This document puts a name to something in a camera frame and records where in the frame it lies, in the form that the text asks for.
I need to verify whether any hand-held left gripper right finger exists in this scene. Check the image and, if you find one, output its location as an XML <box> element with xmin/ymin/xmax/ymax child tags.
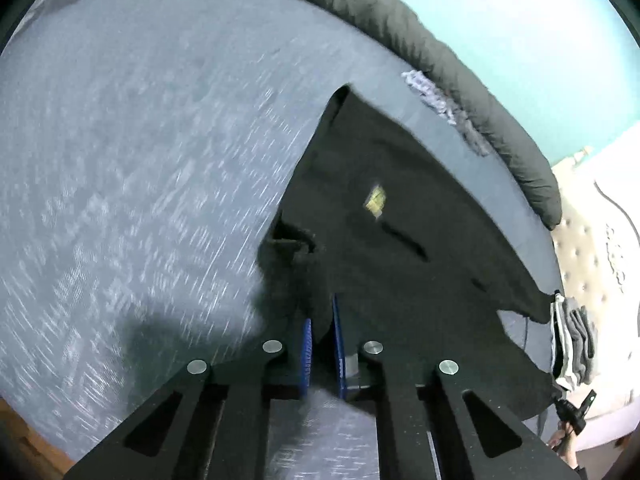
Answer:
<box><xmin>331</xmin><ymin>294</ymin><xmax>581</xmax><ymax>480</ymax></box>

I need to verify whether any cream tufted headboard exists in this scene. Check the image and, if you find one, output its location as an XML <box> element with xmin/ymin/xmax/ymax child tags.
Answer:
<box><xmin>549</xmin><ymin>127</ymin><xmax>640</xmax><ymax>453</ymax></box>

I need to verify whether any black sweater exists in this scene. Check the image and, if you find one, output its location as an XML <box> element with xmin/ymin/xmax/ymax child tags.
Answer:
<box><xmin>255</xmin><ymin>84</ymin><xmax>568</xmax><ymax>421</ymax></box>

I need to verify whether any folded grey clothes stack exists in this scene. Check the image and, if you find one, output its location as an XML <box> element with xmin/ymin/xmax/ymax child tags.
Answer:
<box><xmin>549</xmin><ymin>294</ymin><xmax>599</xmax><ymax>392</ymax></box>

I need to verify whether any dark grey duvet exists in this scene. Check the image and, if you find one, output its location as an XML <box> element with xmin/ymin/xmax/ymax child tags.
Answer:
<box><xmin>266</xmin><ymin>0</ymin><xmax>563</xmax><ymax>231</ymax></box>

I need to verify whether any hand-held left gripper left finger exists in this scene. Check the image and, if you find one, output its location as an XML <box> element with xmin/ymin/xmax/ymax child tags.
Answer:
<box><xmin>62</xmin><ymin>317</ymin><xmax>315</xmax><ymax>480</ymax></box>

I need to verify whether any bed with blue sheet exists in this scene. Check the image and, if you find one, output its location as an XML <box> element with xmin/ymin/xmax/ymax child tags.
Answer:
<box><xmin>0</xmin><ymin>0</ymin><xmax>566</xmax><ymax>480</ymax></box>

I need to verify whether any person's right hand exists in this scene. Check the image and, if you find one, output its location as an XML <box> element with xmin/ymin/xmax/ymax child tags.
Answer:
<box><xmin>547</xmin><ymin>422</ymin><xmax>581</xmax><ymax>468</ymax></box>

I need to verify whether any crumpled pale blue garment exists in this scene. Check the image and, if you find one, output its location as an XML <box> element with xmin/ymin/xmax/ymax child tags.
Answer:
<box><xmin>401</xmin><ymin>70</ymin><xmax>463</xmax><ymax>128</ymax></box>

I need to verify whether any crumpled grey garment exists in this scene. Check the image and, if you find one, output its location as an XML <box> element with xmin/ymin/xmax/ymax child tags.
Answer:
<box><xmin>456</xmin><ymin>117</ymin><xmax>493</xmax><ymax>157</ymax></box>

